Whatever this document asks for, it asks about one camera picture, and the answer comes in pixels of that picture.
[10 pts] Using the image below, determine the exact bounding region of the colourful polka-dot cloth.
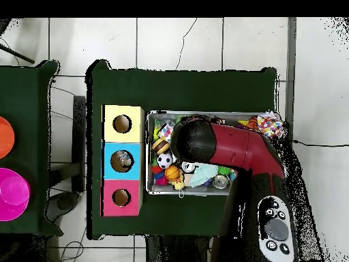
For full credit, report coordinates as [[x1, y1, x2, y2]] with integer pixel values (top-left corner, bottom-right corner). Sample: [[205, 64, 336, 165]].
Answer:
[[157, 122, 175, 142]]

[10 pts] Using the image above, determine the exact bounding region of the wooden box with three holes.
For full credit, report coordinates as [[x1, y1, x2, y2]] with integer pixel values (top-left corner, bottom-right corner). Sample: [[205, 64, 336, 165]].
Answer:
[[102, 104, 145, 218]]

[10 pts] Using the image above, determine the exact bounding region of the shallow clear mesh bin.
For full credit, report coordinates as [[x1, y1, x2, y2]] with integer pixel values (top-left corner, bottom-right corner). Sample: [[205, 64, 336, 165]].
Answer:
[[146, 111, 282, 197]]

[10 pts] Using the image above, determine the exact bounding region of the wooden burger toy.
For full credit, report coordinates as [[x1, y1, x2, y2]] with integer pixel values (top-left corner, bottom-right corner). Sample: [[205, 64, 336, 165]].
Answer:
[[152, 137, 170, 156]]

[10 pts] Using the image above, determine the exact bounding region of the small soccer ball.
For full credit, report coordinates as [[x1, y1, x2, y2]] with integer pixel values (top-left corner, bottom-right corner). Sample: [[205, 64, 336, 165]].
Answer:
[[157, 152, 175, 169]]

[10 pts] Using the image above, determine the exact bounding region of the small orange basketball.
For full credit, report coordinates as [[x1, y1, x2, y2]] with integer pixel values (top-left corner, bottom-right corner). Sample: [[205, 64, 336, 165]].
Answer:
[[165, 165, 181, 181]]

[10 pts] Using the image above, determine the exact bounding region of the mint green knit cloth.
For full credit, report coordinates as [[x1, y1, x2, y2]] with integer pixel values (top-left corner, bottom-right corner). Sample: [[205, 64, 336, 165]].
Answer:
[[190, 163, 221, 188]]

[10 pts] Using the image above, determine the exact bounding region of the dark green tablecloth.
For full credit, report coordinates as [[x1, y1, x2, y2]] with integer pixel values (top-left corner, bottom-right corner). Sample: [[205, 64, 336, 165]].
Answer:
[[86, 59, 279, 241]]

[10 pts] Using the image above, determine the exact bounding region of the black floor stand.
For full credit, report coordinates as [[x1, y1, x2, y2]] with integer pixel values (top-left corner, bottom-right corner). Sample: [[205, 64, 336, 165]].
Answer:
[[46, 95, 87, 224]]

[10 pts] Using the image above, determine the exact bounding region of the dark green side table cloth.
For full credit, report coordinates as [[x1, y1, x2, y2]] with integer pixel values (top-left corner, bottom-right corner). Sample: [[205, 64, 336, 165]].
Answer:
[[0, 59, 63, 237]]

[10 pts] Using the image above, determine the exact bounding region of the orange plate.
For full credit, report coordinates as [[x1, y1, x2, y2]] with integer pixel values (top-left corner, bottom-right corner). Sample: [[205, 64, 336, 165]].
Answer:
[[0, 117, 16, 160]]

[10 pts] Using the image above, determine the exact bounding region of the black tripod leg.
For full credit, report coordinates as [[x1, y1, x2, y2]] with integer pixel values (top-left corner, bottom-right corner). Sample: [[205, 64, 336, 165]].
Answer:
[[0, 43, 35, 66]]

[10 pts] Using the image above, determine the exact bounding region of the thin black floor cable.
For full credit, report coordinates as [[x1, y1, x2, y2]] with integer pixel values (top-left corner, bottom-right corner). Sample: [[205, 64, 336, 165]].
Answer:
[[175, 18, 198, 71]]

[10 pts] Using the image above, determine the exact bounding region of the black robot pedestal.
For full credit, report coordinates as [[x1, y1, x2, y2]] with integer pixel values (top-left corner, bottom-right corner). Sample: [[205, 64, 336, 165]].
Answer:
[[146, 234, 219, 262]]

